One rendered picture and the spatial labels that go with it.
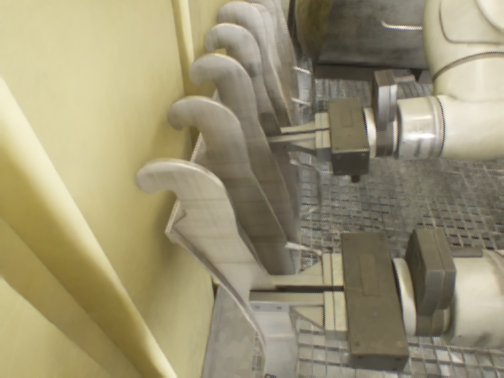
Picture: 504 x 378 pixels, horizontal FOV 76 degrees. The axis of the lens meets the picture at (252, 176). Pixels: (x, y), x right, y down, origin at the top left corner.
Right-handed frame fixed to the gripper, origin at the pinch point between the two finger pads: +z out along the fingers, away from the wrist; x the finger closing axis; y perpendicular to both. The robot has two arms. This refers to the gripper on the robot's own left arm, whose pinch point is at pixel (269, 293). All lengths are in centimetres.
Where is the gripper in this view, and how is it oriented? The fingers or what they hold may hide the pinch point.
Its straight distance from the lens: 39.1
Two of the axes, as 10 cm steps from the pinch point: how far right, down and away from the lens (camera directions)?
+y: 2.0, 6.9, 6.9
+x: 1.1, -7.2, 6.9
